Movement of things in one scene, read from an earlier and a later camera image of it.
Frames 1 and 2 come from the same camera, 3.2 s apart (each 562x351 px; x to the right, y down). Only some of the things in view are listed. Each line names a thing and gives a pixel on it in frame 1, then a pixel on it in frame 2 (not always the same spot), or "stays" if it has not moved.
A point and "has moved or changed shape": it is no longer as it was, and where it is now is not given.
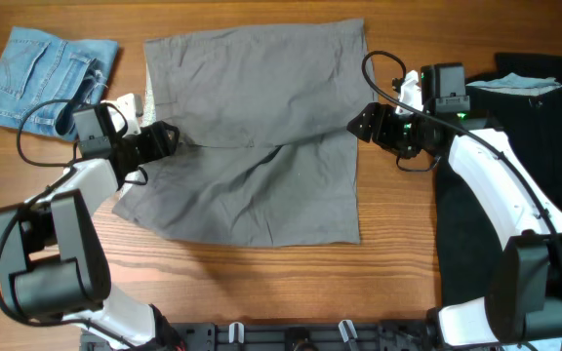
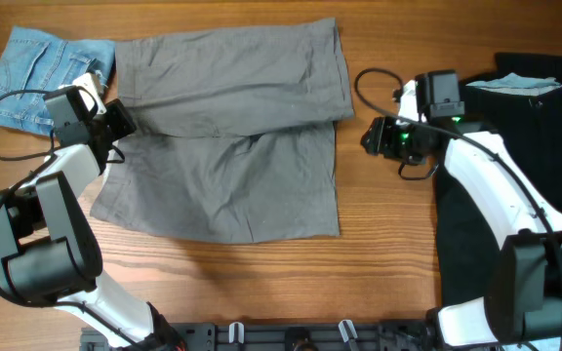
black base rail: (276, 335) stays
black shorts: (551, 136) stays
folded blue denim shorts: (35, 74) stays
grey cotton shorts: (265, 153) has moved or changed shape
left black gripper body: (150, 144) -> (113, 124)
